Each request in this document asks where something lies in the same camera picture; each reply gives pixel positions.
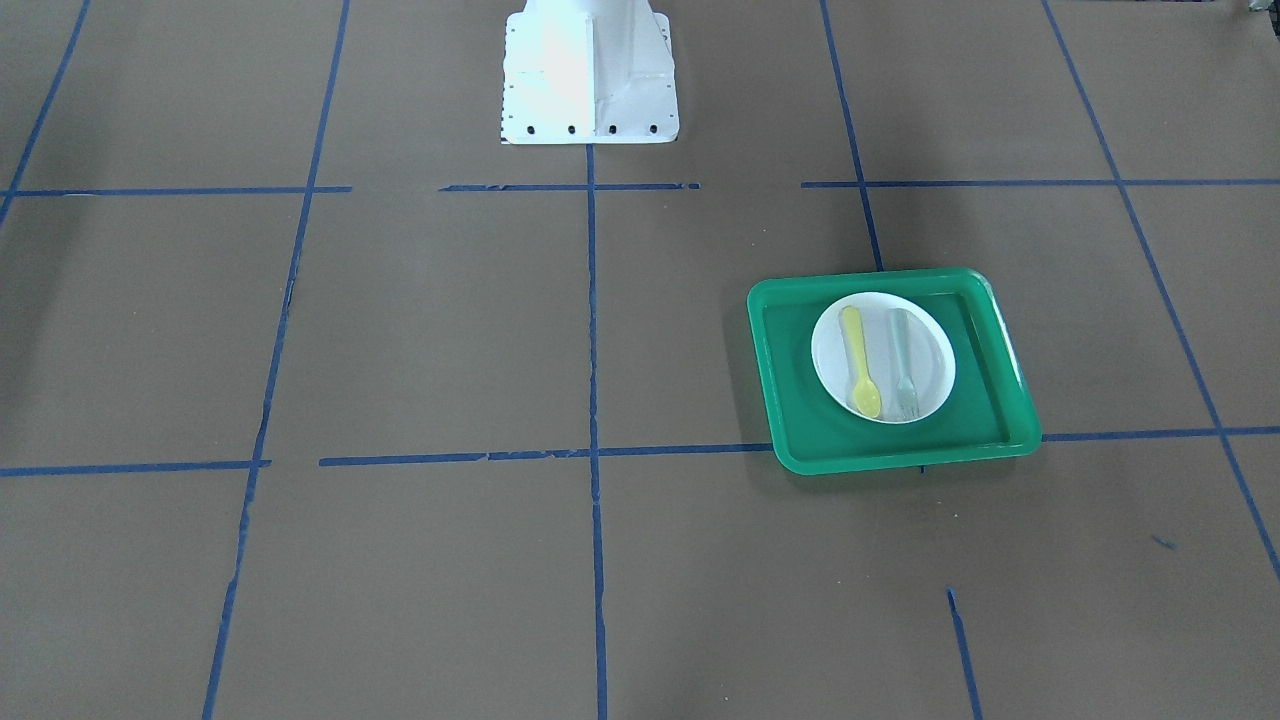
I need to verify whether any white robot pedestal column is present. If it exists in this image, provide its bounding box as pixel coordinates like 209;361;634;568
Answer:
499;1;681;145

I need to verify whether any green plastic tray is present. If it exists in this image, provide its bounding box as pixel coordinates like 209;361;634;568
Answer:
748;268;1041;477

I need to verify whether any white round plate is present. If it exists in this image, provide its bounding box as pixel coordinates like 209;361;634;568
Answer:
812;292;957;425

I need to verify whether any yellow plastic spoon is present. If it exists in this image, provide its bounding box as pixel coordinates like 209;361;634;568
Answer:
838;306;883;420

